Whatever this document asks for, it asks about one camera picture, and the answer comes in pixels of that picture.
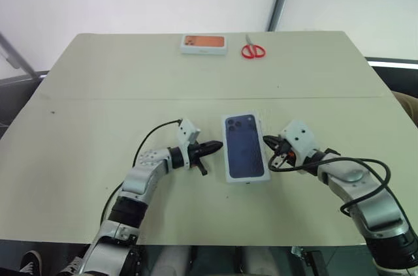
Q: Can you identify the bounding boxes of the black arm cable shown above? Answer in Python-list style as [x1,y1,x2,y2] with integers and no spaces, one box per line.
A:
[100,119,182,226]
[270,157,393,219]

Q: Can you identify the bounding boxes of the white phone box lid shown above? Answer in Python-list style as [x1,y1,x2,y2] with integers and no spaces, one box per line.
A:
[221,113,272,186]

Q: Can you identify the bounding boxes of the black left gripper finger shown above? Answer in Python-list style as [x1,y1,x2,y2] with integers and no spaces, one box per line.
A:
[199,140,224,151]
[199,146,221,157]

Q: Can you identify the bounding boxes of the tan brown object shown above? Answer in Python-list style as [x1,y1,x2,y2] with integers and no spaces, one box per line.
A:
[389,90,418,127]

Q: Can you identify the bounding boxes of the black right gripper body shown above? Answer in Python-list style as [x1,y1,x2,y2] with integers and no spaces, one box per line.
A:
[279,138,297,168]

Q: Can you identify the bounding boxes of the black white sneaker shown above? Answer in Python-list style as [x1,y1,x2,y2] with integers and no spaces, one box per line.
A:
[18,250,43,274]
[61,256,86,276]

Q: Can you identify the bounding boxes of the orange printed phone box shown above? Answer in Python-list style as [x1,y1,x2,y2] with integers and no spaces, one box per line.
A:
[180,34,227,56]

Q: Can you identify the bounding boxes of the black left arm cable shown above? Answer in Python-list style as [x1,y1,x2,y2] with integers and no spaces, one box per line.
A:
[100,119,182,226]

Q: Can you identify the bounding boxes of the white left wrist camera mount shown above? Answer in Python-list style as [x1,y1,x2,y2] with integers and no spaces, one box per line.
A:
[176,118,202,170]

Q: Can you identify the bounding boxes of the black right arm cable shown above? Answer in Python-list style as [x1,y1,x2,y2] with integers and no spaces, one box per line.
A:
[270,157,393,219]

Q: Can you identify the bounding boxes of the grey metal frame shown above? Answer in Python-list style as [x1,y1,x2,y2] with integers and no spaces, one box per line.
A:
[0,31,48,82]

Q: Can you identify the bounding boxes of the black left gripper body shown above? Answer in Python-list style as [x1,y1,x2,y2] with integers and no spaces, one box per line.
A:
[187,142,209,177]

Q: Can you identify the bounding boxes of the black desk with bright edge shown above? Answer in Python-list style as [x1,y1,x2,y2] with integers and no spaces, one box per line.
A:
[363,56,418,95]

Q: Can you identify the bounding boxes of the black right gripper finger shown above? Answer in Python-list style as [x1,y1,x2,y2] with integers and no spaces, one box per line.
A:
[268,154,285,170]
[262,134,282,151]

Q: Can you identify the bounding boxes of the black table leg bracket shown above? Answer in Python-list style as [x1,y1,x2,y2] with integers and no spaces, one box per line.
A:
[289,245,331,276]

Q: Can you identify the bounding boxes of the red handled scissors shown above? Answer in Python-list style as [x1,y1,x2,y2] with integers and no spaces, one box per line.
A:
[241,33,267,60]

